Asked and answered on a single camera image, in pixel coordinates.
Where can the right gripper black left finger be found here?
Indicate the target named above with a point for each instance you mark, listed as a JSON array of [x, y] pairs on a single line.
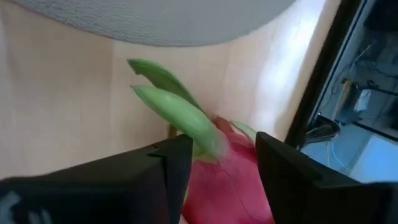
[[93, 193]]

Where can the black aluminium table frame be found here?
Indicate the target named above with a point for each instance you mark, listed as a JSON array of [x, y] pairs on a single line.
[[323, 62]]

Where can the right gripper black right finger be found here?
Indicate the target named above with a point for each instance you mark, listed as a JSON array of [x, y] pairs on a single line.
[[311, 202]]

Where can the pink dragon fruit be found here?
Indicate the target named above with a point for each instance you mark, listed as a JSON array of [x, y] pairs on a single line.
[[224, 193]]

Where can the round grey mat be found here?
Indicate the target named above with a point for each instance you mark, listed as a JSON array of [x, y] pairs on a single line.
[[171, 21]]

